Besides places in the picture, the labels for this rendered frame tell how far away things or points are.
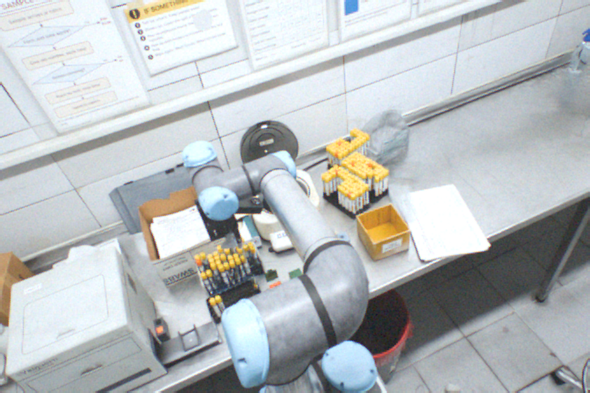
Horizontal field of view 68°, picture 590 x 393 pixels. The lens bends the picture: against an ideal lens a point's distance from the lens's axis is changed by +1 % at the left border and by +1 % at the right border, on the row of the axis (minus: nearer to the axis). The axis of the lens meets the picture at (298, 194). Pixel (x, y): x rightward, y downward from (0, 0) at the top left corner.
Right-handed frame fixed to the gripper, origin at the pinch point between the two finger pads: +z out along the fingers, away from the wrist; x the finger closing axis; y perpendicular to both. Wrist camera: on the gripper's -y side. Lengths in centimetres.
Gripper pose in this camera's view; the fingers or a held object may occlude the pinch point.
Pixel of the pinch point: (240, 242)
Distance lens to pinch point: 124.7
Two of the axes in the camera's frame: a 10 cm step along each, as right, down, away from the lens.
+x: 4.1, 6.1, -6.8
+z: 1.3, 7.0, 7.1
